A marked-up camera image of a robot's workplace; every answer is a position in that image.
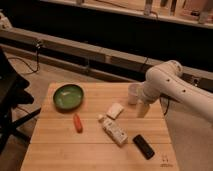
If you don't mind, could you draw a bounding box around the white sponge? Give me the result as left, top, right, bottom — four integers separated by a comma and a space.
106, 103, 124, 120

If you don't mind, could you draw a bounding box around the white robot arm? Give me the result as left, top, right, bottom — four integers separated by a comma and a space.
138, 60, 213, 124

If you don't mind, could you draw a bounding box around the green ceramic bowl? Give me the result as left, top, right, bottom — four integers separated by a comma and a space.
53, 84, 84, 111

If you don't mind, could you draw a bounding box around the white paper cup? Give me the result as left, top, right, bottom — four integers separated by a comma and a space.
128, 83, 140, 105

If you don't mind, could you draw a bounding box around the black remote control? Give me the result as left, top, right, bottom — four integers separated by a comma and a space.
133, 135, 155, 160

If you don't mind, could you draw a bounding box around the orange carrot toy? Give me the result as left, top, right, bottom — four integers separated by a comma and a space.
73, 114, 83, 133

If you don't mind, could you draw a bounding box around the black office chair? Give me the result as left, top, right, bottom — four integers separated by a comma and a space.
0, 47, 41, 154

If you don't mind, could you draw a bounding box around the black cable on floor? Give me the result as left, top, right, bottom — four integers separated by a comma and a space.
7, 39, 44, 76

